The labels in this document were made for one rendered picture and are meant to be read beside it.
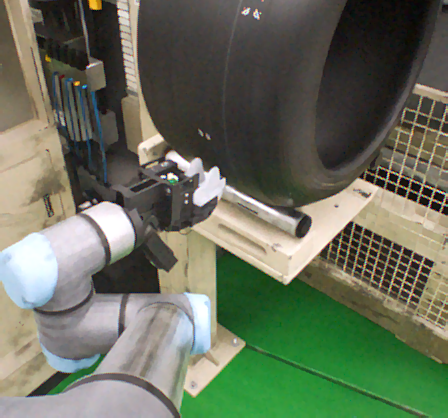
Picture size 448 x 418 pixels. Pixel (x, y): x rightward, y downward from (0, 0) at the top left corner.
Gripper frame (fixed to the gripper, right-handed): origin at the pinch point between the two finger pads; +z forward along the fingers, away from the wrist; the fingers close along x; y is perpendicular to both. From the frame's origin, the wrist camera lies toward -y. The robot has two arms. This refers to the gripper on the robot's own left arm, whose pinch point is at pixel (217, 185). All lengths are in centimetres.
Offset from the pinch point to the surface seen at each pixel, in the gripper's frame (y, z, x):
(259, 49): 24.4, -3.9, -7.6
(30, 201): -29, -3, 55
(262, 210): -9.1, 11.3, -2.0
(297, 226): -8.9, 11.6, -9.4
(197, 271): -53, 29, 27
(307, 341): -94, 65, 4
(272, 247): -14.3, 9.6, -6.3
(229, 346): -95, 44, 23
